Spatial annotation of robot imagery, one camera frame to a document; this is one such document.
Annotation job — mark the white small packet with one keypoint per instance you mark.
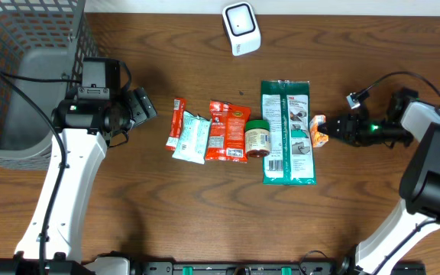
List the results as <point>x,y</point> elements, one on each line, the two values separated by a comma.
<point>192,144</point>

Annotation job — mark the green lid jar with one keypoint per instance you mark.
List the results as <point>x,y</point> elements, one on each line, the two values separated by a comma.
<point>257,138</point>

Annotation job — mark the orange Kleenex tissue pack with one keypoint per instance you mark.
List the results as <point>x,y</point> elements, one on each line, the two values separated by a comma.
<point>318,138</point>

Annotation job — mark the green white 3M package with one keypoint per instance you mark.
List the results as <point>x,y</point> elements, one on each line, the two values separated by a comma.
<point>285,105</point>

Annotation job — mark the grey mesh basket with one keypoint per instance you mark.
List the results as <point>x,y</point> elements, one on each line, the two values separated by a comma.
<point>42,47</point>

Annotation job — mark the black mounting rail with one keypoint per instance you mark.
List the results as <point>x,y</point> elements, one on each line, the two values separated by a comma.
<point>243,268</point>

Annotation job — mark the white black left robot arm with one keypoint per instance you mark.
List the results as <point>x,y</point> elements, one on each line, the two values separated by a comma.
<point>97,109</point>

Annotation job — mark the white barcode scanner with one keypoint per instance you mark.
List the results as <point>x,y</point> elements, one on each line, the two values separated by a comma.
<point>241,28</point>

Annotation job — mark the red packet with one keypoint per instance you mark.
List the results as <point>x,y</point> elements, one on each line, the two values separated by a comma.
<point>176,123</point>

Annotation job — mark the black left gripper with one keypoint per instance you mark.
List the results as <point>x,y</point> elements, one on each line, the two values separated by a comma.
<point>142,108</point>

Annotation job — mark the red snack bag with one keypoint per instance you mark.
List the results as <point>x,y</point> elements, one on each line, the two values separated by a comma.
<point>226,137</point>

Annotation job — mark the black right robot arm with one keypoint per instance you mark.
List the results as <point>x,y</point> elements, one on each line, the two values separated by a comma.
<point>417,213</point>

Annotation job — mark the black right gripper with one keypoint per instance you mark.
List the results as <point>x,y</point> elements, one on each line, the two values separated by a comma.
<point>349,121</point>

